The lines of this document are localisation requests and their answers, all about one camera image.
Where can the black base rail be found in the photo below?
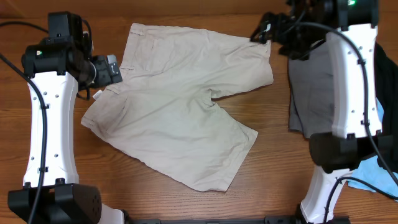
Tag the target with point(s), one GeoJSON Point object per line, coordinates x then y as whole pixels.
{"type": "Point", "coordinates": [217, 221]}

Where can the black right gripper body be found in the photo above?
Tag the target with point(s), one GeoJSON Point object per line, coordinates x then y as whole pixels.
{"type": "Point", "coordinates": [297, 40]}

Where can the grey shorts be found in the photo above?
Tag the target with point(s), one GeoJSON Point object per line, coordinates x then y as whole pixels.
{"type": "Point", "coordinates": [311, 93]}

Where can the black garment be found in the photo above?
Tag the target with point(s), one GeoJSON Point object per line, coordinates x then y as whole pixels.
{"type": "Point", "coordinates": [385, 71]}

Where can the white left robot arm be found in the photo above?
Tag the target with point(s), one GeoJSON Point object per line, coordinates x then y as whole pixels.
{"type": "Point", "coordinates": [56, 69]}

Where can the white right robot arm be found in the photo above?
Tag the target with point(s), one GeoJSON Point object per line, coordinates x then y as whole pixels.
{"type": "Point", "coordinates": [349, 28]}

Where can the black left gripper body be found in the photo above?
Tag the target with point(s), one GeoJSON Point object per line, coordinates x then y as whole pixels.
{"type": "Point", "coordinates": [103, 77]}

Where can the light blue garment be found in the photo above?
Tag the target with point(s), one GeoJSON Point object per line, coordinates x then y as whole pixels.
{"type": "Point", "coordinates": [370, 171]}

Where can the beige khaki shorts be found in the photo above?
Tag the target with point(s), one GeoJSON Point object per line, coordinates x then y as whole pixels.
{"type": "Point", "coordinates": [164, 111]}

